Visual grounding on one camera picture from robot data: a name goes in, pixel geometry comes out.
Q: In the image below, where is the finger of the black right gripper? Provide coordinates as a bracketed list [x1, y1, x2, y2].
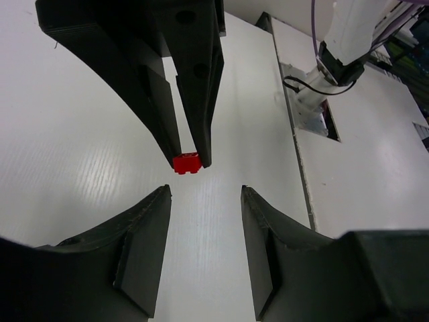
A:
[149, 1, 225, 167]
[36, 1, 182, 164]

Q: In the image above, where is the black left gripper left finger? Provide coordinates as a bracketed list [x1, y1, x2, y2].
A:
[1, 185, 172, 321]

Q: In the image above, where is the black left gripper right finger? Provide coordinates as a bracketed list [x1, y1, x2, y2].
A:
[241, 186, 428, 321]

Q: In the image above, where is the small red lego piece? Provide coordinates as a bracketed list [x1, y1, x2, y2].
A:
[173, 152, 202, 175]

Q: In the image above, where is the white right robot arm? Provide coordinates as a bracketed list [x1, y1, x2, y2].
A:
[36, 1, 423, 174]

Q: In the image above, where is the white front cover board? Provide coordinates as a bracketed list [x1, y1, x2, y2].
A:
[254, 11, 429, 239]

